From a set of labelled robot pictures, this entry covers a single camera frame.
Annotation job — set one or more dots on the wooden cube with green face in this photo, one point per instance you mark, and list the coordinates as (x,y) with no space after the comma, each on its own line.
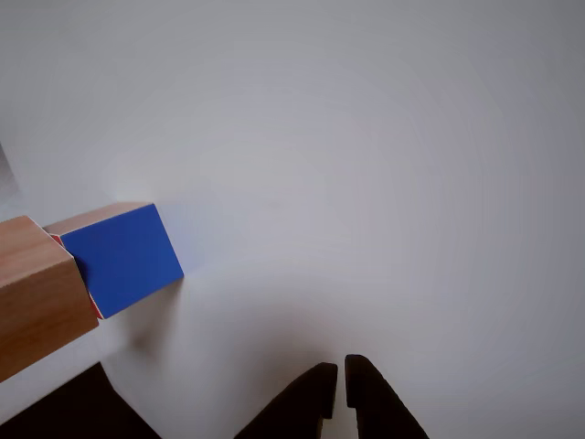
(36,292)

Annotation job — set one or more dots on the wooden cube with marker print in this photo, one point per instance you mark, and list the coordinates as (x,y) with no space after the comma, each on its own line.
(123,256)

